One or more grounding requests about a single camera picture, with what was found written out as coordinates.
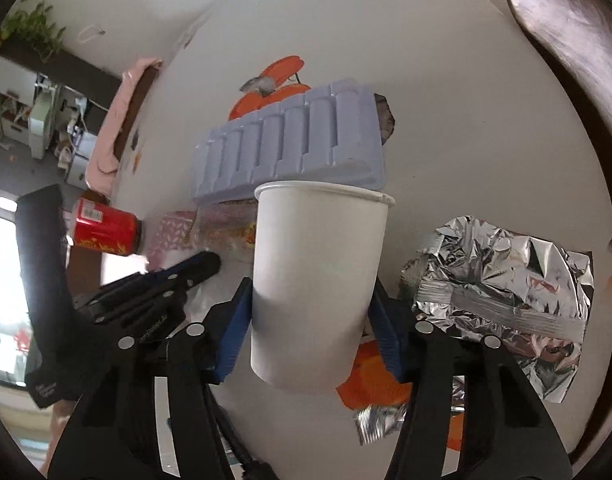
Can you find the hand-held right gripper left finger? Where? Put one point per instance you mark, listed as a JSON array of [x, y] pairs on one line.
[[233, 332]]

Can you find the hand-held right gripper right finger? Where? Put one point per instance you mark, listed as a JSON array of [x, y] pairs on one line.
[[388, 342]]

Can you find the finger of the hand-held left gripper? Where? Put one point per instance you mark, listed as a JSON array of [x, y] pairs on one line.
[[146, 317], [196, 265]]

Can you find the red drink can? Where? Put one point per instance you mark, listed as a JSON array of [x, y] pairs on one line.
[[106, 230]]

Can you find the white paper cup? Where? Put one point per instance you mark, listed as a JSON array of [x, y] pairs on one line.
[[311, 285]]

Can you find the pink foil snack bag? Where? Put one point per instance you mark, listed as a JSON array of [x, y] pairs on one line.
[[171, 230]]

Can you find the small crumpled foil piece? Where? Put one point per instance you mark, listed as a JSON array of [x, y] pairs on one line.
[[380, 422]]

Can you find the crumpled aluminium foil sheet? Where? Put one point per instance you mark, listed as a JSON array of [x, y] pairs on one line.
[[500, 300]]

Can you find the pink cloth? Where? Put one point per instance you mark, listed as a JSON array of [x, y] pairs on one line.
[[108, 150]]

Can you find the lavender plastic tray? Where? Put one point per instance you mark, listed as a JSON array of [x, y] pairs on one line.
[[286, 150]]

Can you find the white cabinet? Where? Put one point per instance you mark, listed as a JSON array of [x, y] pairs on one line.
[[36, 120]]

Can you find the green houseplant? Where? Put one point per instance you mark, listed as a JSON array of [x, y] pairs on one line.
[[33, 30]]

